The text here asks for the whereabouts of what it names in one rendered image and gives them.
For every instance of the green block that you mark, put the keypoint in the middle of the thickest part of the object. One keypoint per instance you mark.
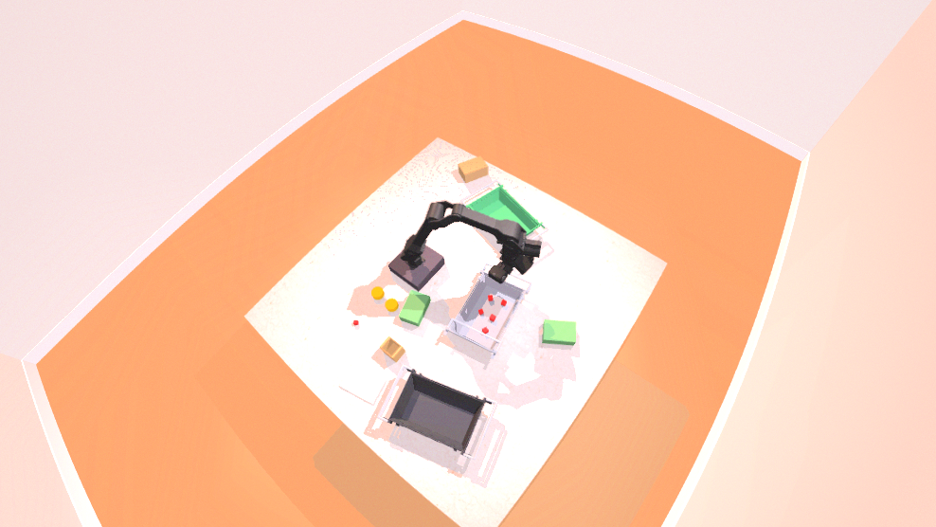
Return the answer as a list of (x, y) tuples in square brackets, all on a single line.
[(414, 308), (559, 332)]

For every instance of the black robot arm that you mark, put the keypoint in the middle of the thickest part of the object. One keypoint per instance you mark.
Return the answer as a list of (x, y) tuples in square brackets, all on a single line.
[(509, 233)]

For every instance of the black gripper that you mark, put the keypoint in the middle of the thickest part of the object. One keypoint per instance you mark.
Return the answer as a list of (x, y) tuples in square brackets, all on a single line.
[(500, 272)]

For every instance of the orange rectangular block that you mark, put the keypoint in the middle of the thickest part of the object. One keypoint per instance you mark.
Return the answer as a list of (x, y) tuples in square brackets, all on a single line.
[(473, 169)]

